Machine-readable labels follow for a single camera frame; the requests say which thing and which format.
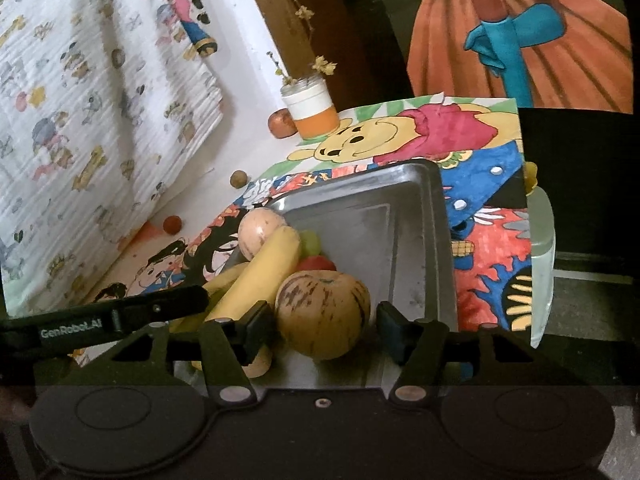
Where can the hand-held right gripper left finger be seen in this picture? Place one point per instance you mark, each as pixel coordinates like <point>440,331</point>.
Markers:
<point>256,329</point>

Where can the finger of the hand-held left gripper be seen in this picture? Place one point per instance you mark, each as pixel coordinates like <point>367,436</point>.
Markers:
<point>165,305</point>

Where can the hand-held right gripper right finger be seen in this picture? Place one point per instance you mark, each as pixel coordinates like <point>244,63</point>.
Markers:
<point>392,329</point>

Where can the brown-tipped yellow banana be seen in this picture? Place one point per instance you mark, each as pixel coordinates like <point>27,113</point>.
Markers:
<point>225,284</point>

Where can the striped pepino melon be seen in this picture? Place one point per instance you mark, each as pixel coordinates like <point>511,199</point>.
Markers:
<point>261,232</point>
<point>320,317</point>

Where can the long yellow banana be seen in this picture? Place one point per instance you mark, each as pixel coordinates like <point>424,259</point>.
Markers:
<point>270,262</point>

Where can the metal tray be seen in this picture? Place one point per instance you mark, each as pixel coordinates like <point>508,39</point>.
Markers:
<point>380,240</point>

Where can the green grape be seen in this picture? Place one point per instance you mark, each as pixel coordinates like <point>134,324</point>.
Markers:
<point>310,242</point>

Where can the small brown nut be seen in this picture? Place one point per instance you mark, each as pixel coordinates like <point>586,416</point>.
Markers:
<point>238,178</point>

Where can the colourful cartoon tablecloth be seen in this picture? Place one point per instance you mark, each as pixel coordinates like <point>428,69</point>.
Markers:
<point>480,200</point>

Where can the translucent plastic container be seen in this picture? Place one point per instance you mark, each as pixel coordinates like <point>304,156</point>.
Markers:
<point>542,240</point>

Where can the white cartoon printed cloth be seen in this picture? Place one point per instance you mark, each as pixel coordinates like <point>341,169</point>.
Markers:
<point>90,125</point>

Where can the red apple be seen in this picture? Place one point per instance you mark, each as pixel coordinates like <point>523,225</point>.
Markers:
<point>281,123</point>

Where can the orange and white jar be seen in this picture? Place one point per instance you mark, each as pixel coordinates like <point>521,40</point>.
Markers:
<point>312,107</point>

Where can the dried yellow flower sprigs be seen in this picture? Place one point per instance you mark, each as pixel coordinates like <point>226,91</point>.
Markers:
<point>322,65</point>

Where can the wall poster with orange dress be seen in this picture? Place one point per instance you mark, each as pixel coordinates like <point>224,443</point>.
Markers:
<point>540,60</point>

